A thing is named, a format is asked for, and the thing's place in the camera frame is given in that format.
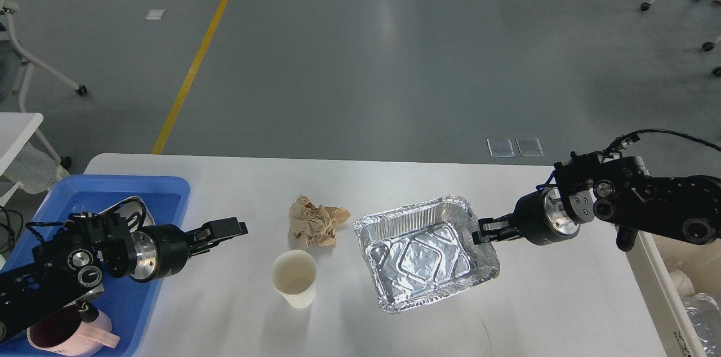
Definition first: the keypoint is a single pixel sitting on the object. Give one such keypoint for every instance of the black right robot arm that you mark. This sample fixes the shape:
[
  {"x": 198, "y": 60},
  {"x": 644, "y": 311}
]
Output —
[{"x": 611, "y": 187}]

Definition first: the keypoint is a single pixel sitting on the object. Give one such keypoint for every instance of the black caster wheel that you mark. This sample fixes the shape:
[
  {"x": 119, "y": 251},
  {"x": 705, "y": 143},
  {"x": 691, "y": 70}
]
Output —
[{"x": 709, "y": 46}]

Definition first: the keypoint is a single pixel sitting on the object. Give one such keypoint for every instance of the grey office chair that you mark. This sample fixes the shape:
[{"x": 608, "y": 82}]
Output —
[{"x": 28, "y": 61}]

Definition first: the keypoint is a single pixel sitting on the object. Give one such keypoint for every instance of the white paper cup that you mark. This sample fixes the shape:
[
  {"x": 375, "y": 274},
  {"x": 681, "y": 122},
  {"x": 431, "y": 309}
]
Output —
[{"x": 294, "y": 275}]

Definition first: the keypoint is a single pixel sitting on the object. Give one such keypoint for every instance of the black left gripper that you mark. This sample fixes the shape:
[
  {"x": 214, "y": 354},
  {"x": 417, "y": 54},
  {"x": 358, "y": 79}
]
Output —
[{"x": 163, "y": 250}]

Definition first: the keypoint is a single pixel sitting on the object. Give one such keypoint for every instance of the stainless steel square dish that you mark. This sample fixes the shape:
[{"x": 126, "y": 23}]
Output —
[{"x": 134, "y": 210}]

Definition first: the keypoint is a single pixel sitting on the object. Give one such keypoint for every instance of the aluminium foil tray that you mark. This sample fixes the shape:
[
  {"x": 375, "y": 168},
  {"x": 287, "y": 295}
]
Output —
[{"x": 424, "y": 253}]

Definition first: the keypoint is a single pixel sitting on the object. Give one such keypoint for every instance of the white waste bin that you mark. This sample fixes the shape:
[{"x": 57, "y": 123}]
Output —
[{"x": 680, "y": 284}]

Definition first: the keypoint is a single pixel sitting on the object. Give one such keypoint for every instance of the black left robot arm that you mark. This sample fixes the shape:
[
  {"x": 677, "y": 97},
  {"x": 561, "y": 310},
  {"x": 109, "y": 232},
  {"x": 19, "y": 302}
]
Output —
[{"x": 73, "y": 257}]

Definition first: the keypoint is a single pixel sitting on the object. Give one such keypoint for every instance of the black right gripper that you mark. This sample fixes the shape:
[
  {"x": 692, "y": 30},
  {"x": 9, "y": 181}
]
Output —
[{"x": 540, "y": 217}]

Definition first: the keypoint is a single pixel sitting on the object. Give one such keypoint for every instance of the clear floor plate left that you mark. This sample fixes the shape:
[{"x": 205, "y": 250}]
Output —
[{"x": 500, "y": 147}]

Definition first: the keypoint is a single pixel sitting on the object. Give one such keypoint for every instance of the pink ribbed mug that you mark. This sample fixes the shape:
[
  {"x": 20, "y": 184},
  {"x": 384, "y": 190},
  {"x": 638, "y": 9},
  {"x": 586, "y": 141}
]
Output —
[{"x": 65, "y": 333}]

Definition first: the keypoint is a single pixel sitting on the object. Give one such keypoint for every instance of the clear floor plate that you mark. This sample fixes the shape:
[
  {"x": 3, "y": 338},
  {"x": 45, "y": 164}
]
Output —
[
  {"x": 529, "y": 147},
  {"x": 500, "y": 147}
]

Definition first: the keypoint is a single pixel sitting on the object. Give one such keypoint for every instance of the white paper scrap on floor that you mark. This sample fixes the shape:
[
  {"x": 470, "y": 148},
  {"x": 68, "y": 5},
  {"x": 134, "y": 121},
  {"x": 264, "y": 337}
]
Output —
[{"x": 155, "y": 14}]

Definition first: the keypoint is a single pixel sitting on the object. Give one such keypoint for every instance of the brown paper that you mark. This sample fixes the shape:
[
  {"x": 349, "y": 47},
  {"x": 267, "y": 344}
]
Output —
[{"x": 315, "y": 225}]

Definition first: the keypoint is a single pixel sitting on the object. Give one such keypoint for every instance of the clear floor plate right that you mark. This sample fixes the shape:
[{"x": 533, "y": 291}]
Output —
[{"x": 529, "y": 147}]

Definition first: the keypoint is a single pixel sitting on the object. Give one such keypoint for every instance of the blue plastic tray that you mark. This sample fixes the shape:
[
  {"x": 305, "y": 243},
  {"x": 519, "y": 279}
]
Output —
[{"x": 127, "y": 303}]

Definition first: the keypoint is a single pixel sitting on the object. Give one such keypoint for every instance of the white side table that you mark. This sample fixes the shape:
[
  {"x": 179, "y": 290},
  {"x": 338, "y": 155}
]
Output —
[{"x": 16, "y": 130}]

